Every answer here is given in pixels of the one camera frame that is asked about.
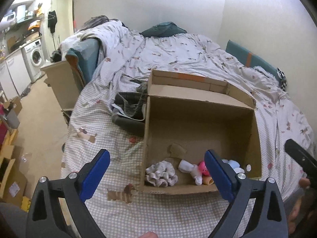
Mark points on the teal headboard cushion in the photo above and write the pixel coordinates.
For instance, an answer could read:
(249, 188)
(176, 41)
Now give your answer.
(249, 59)

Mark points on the pink round soft toy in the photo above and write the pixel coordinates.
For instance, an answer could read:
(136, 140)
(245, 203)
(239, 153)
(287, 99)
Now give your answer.
(203, 169)

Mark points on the grey trouser leg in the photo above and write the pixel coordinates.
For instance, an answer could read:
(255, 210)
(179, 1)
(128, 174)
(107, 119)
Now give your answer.
(13, 221)

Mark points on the brown cardboard box on floor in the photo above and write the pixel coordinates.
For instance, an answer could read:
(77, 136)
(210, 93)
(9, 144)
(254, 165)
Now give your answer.
(13, 182)

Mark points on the checkered dog print duvet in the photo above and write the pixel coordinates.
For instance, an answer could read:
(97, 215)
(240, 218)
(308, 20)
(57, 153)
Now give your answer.
(118, 206)

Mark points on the dark grey folded clothes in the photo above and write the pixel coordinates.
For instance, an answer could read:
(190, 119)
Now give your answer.
(129, 110)

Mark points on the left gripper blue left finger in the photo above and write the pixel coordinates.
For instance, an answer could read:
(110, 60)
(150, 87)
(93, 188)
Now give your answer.
(45, 217)

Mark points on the white kitchen cabinet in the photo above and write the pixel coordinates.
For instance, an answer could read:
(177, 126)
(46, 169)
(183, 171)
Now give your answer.
(14, 76)

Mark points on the black white checkered cloth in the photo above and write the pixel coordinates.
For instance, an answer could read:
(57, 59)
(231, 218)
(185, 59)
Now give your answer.
(282, 79)

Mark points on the white sock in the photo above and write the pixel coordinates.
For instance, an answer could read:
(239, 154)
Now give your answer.
(192, 169)

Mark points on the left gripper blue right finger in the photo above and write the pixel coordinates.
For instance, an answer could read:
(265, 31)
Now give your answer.
(268, 218)

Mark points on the beige wooden side cabinet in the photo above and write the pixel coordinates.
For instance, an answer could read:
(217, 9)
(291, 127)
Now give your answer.
(64, 82)

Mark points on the dark teal pillow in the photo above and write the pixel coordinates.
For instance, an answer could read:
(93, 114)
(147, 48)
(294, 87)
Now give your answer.
(162, 30)

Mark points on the peach soft tube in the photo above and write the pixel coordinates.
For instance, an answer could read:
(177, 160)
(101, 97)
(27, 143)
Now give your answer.
(207, 180)

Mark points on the teal sofa cushion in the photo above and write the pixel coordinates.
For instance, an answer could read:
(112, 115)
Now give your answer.
(83, 59)

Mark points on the white washing machine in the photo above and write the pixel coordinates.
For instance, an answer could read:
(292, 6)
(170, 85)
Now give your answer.
(34, 59)

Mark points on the light blue fluffy sock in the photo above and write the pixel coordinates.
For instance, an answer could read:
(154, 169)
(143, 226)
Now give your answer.
(234, 165)

